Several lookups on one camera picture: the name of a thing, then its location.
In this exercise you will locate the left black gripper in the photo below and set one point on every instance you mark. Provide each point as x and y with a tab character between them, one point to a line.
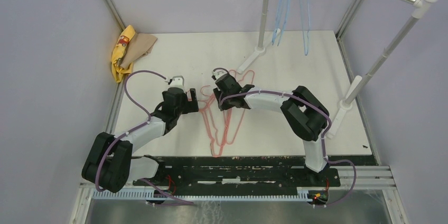
190	106

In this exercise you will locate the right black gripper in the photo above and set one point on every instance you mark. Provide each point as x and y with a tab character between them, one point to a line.
223	105

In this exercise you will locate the pink wire hanger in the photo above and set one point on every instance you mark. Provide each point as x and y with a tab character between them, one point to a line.
216	146
234	117
218	124

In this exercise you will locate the blue wire hanger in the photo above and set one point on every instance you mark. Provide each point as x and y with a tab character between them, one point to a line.
284	16
305	19
278	25

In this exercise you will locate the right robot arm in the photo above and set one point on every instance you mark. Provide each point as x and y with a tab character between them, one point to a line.
305	114

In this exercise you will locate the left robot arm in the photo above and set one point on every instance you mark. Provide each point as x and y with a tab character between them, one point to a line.
109	163

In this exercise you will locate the beige cloth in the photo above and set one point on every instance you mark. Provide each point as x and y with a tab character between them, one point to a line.
141	44

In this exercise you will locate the yellow patterned cloth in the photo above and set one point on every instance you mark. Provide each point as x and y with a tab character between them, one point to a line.
118	71

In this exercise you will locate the white clothes rack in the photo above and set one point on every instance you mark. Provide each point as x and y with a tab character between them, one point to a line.
359	82

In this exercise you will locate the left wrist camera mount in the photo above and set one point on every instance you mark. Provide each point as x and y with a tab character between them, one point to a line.
176	81

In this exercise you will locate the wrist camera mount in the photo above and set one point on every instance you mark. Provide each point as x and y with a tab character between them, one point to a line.
218	74
176	81

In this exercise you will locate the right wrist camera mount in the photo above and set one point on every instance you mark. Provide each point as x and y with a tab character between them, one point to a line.
218	74

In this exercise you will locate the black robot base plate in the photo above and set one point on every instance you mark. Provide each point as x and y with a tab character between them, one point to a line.
241	176

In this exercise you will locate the white slotted cable duct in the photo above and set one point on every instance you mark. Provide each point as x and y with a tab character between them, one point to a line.
152	195

